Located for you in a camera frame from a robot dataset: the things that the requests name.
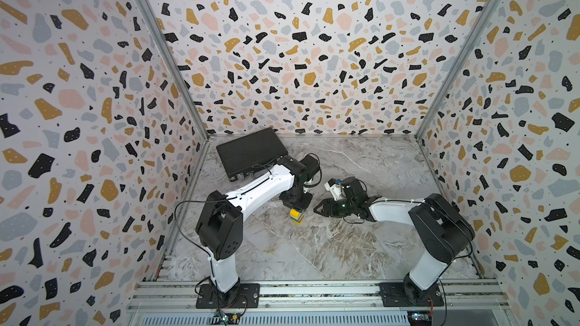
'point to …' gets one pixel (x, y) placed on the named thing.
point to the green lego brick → (297, 220)
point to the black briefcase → (245, 156)
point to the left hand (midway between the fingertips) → (302, 208)
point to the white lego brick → (297, 218)
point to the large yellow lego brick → (294, 213)
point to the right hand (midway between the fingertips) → (318, 211)
